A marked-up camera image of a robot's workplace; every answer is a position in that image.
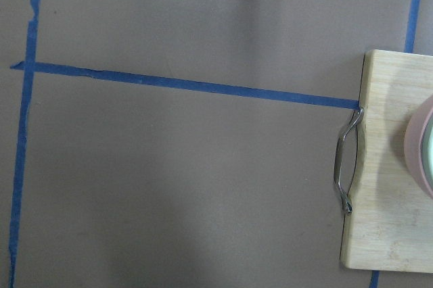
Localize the metal ice scoop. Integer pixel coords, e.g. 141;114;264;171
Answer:
333;107;364;214

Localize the wooden cutting board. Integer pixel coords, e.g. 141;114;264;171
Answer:
340;50;432;273

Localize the green bowl on pink bowl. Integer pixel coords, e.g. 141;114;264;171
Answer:
404;96;432;198

